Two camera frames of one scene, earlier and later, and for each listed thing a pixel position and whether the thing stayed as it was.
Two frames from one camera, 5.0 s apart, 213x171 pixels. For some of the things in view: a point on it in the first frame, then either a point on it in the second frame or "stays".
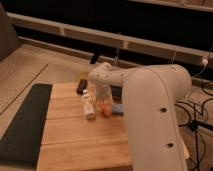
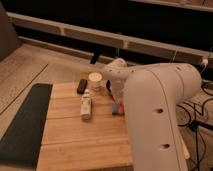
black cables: (196, 124) stays
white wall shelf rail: (110, 39) stays
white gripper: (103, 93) -> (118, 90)
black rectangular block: (82, 86) stays
